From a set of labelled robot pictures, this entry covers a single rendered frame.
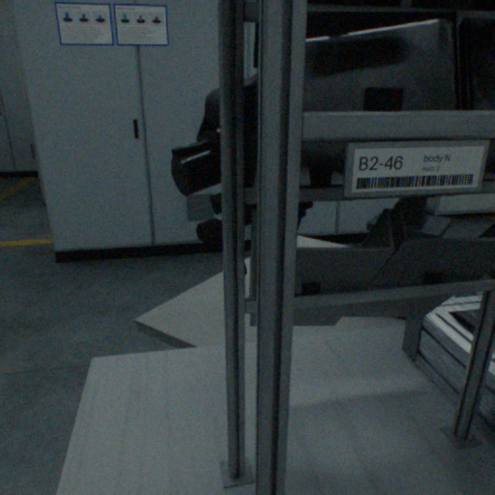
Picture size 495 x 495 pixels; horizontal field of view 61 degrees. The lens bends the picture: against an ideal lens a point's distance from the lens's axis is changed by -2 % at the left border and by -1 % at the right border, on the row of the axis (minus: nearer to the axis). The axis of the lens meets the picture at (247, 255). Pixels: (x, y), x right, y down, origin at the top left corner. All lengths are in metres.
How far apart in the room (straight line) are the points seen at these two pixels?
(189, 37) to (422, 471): 3.14
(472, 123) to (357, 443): 0.49
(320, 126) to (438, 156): 0.07
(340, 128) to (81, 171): 3.30
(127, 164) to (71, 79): 0.70
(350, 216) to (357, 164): 3.63
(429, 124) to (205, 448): 0.51
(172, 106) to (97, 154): 0.67
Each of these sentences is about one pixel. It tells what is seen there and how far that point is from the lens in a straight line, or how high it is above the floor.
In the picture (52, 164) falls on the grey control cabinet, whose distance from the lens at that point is 3.53.
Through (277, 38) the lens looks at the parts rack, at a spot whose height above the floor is 1.35.
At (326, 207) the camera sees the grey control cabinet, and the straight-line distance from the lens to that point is 3.76.
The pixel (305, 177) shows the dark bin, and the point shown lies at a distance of 0.44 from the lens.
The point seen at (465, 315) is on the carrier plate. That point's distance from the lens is 0.80.
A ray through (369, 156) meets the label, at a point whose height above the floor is 1.29.
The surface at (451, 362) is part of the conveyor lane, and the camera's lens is 0.76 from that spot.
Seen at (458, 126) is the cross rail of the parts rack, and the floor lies 1.30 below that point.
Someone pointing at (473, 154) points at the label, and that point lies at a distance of 0.28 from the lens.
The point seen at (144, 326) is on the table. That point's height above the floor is 0.85.
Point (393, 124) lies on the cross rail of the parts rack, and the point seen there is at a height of 1.31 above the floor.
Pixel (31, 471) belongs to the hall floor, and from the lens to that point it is 1.93.
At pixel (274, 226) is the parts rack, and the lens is 0.24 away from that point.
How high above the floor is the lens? 1.32
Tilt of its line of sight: 22 degrees down
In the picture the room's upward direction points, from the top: straight up
